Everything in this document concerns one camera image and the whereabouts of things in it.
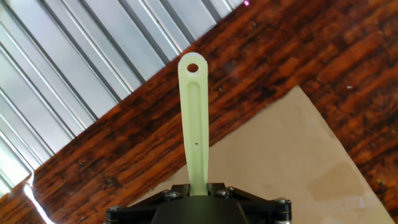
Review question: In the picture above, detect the glossy wood grain board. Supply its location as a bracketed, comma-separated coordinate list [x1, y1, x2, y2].
[0, 0, 398, 224]

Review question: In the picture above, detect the brown cardboard sheet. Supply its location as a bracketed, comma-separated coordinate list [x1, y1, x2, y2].
[130, 86, 389, 224]

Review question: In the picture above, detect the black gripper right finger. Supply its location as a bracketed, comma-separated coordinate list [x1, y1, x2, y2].
[207, 182, 292, 224]

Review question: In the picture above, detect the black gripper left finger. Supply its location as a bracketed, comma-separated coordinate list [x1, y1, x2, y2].
[105, 183, 191, 224]

